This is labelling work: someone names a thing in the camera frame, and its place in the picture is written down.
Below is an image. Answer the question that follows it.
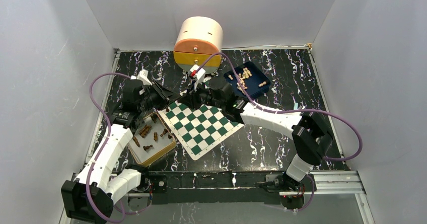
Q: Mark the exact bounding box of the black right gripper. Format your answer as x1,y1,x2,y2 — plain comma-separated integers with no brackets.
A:
178,81,224,111

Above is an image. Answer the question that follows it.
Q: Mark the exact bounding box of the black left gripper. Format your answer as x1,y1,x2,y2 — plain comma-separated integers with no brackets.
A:
138,81,182,114

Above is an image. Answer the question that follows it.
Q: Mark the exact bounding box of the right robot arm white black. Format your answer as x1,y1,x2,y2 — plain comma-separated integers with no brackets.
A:
178,84,334,192

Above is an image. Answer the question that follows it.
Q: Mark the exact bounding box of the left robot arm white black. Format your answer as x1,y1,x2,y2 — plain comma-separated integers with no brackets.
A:
61,79,180,223

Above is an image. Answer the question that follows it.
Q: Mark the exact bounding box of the green white chess board mat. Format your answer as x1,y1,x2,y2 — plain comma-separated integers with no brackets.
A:
158,102,243,161

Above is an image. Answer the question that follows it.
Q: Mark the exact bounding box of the dark brown chess piece upper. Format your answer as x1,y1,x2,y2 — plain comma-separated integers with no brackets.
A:
139,125,152,138

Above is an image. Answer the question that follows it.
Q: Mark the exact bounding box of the pile of light chess pieces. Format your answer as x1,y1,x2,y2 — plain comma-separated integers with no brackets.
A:
228,67,252,93

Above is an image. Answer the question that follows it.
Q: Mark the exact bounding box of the dark brown pawn piece right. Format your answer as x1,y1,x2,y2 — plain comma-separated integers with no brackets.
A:
160,129,168,137

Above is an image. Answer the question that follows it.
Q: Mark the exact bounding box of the gold metal tin tray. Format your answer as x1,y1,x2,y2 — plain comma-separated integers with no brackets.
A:
127,112,176,167

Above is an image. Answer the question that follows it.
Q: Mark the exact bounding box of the dark brown bishop piece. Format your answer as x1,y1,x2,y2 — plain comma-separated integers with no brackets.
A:
132,136,140,147

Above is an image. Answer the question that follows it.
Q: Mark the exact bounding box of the dark brown pawn piece bottom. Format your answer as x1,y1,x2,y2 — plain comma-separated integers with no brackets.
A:
143,145,153,151

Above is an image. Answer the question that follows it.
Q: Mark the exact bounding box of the blue square tray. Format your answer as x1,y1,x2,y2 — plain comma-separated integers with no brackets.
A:
224,61,271,99

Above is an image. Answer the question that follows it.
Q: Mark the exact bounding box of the round wooden drawer cabinet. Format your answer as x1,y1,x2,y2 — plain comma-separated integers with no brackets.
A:
173,16,223,71

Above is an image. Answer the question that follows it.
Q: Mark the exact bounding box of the light wooden pawn lone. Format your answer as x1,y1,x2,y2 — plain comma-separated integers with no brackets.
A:
258,81,267,88

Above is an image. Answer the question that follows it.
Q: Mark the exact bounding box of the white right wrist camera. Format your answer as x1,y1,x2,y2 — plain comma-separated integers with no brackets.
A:
189,64,206,91

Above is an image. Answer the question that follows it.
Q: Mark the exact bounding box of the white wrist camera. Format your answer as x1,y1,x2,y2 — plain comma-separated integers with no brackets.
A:
189,64,206,91
130,69,152,86

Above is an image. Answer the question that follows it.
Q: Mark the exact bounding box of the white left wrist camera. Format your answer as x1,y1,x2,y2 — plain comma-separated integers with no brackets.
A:
130,69,152,86

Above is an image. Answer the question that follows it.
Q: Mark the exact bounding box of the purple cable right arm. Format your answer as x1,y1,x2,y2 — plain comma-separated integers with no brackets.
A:
195,51,363,213

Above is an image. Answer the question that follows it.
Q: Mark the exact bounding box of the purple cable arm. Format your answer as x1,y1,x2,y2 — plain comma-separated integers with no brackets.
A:
195,51,363,213
86,72,151,224

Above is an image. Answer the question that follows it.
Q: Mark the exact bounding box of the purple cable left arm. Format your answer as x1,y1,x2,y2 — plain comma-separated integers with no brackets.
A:
86,72,151,224

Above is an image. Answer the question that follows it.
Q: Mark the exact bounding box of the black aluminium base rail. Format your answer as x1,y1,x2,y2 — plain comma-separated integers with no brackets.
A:
66,171,366,213

